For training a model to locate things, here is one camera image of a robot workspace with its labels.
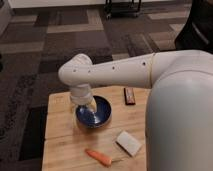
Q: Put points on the dark blue bowl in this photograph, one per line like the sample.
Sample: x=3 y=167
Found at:
x=94 y=117

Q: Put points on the white sponge block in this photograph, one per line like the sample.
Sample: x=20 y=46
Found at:
x=129 y=143

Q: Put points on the black office chair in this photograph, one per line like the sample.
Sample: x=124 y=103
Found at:
x=197 y=33

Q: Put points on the orange carrot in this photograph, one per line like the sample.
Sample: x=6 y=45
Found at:
x=101 y=157

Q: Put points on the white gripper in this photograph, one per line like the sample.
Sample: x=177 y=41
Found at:
x=82 y=95

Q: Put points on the dark brown eraser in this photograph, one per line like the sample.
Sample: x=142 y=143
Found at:
x=129 y=96

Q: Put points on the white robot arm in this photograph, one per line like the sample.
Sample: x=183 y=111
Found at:
x=179 y=110

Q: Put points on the black wheeled cart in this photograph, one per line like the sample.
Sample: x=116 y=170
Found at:
x=122 y=8

